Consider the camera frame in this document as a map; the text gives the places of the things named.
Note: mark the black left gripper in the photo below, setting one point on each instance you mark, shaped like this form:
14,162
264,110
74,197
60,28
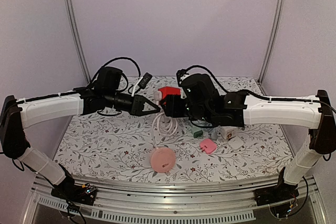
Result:
138,103

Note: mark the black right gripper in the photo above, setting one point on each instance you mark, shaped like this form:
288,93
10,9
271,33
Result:
171,105

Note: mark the pink cable plug head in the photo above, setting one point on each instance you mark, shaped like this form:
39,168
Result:
157,97

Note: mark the red cube socket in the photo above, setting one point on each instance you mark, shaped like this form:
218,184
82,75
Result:
165,91

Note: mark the green plug adapter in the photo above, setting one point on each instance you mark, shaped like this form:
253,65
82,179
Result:
196,132

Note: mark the white cube adapter red print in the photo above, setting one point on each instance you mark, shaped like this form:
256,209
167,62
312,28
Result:
227,132

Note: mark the pink plug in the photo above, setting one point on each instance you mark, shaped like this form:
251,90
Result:
208,146

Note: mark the round pink socket base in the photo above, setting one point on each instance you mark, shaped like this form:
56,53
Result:
162,159

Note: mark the white plug adapter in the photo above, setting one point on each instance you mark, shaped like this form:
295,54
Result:
235,142

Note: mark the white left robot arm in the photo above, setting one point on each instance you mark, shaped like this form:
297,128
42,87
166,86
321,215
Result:
19,115

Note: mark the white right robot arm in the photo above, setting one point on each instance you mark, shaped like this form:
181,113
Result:
313,112

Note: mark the floral patterned table mat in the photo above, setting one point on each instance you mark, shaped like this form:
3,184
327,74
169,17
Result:
119,147

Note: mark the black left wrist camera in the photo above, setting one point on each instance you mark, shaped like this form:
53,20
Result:
141,83

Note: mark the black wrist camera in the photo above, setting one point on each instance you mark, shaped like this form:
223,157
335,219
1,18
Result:
181,75
141,83

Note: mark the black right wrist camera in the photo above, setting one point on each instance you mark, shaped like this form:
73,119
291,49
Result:
181,75

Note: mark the aluminium front rail frame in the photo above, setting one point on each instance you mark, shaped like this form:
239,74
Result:
214,202

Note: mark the aluminium right corner post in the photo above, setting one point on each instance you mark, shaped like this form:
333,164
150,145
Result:
271,41

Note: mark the aluminium corner post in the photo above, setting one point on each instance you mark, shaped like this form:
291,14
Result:
271,41
76,39

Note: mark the aluminium left corner post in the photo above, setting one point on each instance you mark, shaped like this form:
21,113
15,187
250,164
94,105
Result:
76,39

